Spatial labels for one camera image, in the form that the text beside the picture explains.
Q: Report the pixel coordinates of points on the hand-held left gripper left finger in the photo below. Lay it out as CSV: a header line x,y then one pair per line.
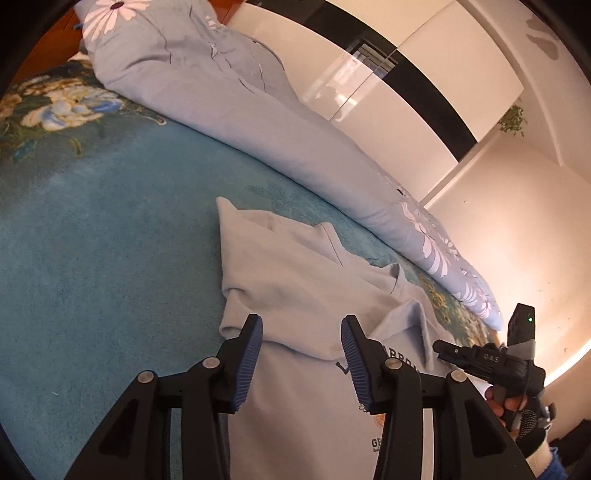
x,y
245,364

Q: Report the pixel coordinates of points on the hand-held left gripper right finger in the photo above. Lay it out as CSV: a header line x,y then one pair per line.
x,y
356,364

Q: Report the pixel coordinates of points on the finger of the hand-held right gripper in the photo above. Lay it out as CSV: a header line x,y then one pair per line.
x,y
461,356

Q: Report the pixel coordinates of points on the light blue printed shirt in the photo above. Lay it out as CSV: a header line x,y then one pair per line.
x,y
286,286

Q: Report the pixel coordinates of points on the person's right forearm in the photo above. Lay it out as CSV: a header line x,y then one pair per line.
x,y
542,454

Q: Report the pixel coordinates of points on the person's right hand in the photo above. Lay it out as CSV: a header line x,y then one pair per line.
x,y
495,406

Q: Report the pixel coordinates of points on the teal floral blanket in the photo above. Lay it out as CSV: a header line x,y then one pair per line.
x,y
115,230

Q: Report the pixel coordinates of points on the green hanging plant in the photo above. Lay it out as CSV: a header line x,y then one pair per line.
x,y
512,121

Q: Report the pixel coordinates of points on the light blue floral quilt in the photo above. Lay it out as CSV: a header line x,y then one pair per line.
x,y
240,106

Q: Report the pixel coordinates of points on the white glossy wardrobe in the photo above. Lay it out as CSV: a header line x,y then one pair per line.
x,y
415,78

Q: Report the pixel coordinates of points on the wooden headboard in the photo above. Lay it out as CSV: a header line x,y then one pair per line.
x,y
44,46

